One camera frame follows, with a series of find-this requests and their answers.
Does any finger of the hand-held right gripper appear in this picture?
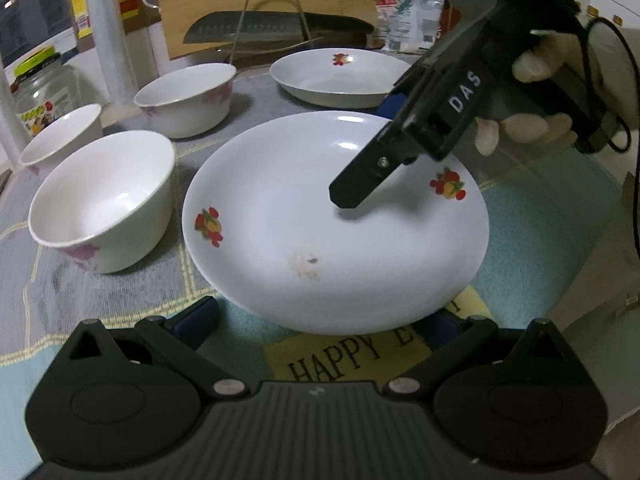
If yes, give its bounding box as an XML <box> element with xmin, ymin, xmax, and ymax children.
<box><xmin>378</xmin><ymin>57</ymin><xmax>441</xmax><ymax>124</ymax></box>
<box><xmin>328</xmin><ymin>121</ymin><xmax>425</xmax><ymax>210</ymax></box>

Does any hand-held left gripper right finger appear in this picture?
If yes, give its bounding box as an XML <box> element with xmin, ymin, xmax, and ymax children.
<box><xmin>382</xmin><ymin>310</ymin><xmax>574</xmax><ymax>401</ymax></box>

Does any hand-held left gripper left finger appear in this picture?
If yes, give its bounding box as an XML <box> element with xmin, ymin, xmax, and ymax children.
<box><xmin>67</xmin><ymin>296</ymin><xmax>249</xmax><ymax>401</ymax></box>

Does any white plate with fruit print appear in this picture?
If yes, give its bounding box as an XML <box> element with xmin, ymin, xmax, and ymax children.
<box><xmin>181</xmin><ymin>110</ymin><xmax>491</xmax><ymax>335</ymax></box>
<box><xmin>269</xmin><ymin>48</ymin><xmax>413</xmax><ymax>109</ymax></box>

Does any white bowl with pink flowers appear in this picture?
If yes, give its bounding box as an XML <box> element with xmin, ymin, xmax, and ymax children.
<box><xmin>133</xmin><ymin>63</ymin><xmax>237</xmax><ymax>140</ymax></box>
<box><xmin>20</xmin><ymin>103</ymin><xmax>104</xmax><ymax>173</ymax></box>
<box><xmin>28</xmin><ymin>130</ymin><xmax>177</xmax><ymax>275</ymax></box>

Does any person's right hand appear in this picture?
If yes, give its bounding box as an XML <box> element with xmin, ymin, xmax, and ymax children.
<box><xmin>474</xmin><ymin>22</ymin><xmax>640</xmax><ymax>157</ymax></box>

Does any white silver packet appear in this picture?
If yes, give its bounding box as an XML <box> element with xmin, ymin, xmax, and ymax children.
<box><xmin>387</xmin><ymin>0</ymin><xmax>447</xmax><ymax>53</ymax></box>

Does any grey checked mat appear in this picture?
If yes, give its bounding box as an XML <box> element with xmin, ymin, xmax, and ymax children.
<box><xmin>0</xmin><ymin>62</ymin><xmax>623</xmax><ymax>396</ymax></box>

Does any red and white packet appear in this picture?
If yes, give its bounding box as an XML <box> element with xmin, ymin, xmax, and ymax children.
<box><xmin>375</xmin><ymin>0</ymin><xmax>417</xmax><ymax>33</ymax></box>

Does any large kitchen knife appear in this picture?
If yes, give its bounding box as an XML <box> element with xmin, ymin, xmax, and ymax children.
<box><xmin>182</xmin><ymin>10</ymin><xmax>375</xmax><ymax>48</ymax></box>

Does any glass jar with green lid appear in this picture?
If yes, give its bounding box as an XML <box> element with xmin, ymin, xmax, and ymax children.
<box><xmin>10</xmin><ymin>45</ymin><xmax>81</xmax><ymax>137</ymax></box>

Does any white plastic wrap roll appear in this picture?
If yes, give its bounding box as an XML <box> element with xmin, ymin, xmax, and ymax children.
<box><xmin>80</xmin><ymin>0</ymin><xmax>143</xmax><ymax>108</ymax></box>

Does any amber oil jug yellow label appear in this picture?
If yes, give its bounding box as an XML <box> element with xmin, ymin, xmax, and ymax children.
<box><xmin>67</xmin><ymin>0</ymin><xmax>161</xmax><ymax>53</ymax></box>

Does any window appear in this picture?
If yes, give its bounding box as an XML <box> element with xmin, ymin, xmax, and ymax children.
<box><xmin>0</xmin><ymin>0</ymin><xmax>76</xmax><ymax>66</ymax></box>

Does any black cable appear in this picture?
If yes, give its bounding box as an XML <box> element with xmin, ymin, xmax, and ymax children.
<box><xmin>580</xmin><ymin>16</ymin><xmax>632</xmax><ymax>155</ymax></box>

